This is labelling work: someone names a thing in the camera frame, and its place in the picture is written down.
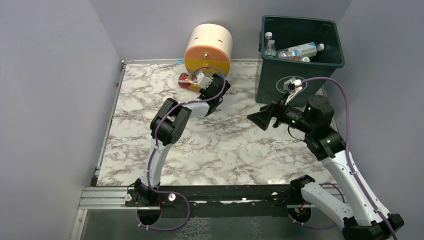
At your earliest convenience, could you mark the orange label clear bottle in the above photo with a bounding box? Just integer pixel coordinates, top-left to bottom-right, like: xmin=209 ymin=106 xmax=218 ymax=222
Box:
xmin=291 ymin=56 xmax=310 ymax=63

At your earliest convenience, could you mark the green label bottle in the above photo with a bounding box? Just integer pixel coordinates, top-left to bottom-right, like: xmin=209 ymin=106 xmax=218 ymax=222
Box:
xmin=264 ymin=32 xmax=277 ymax=58

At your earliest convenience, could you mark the white label long bottle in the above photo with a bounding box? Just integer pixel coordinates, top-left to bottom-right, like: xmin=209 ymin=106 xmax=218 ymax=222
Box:
xmin=276 ymin=42 xmax=325 ymax=61

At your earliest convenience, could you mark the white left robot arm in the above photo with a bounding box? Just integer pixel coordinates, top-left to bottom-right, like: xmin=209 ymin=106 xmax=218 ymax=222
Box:
xmin=134 ymin=72 xmax=231 ymax=205

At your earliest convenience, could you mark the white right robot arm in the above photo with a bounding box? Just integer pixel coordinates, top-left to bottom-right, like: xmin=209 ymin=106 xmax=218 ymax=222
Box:
xmin=247 ymin=95 xmax=405 ymax=240

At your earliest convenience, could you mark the dark green plastic bin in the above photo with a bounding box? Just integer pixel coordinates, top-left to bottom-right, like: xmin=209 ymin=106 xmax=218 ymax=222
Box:
xmin=255 ymin=15 xmax=345 ymax=104

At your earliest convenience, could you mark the red gold label bottle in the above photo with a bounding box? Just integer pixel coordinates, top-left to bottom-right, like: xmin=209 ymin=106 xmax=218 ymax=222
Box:
xmin=177 ymin=73 xmax=202 ymax=92

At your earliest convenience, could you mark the cream orange round drawer box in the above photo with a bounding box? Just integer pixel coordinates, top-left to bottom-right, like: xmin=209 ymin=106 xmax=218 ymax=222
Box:
xmin=183 ymin=23 xmax=233 ymax=76

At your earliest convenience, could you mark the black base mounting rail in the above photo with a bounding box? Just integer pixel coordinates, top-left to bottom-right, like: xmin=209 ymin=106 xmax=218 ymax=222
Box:
xmin=124 ymin=175 xmax=315 ymax=225

